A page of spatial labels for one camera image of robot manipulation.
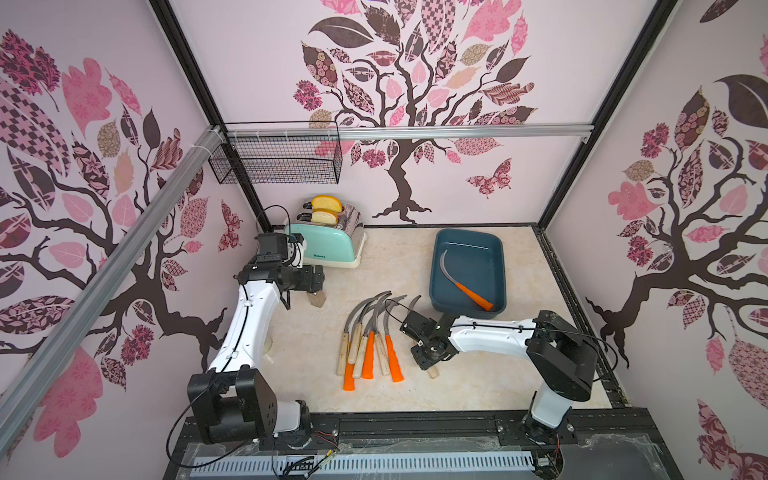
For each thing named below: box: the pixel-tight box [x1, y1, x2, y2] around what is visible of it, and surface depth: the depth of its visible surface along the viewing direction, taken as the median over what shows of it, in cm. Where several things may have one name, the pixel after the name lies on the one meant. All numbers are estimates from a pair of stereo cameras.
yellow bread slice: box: [311, 195, 342, 212], surface depth 102 cm
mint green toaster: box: [284, 200, 367, 268], surface depth 102 cm
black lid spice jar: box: [308, 290, 327, 308], surface depth 97 cm
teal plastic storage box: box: [429, 228, 507, 319], surface depth 107 cm
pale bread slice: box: [310, 210, 338, 225], surface depth 100 cm
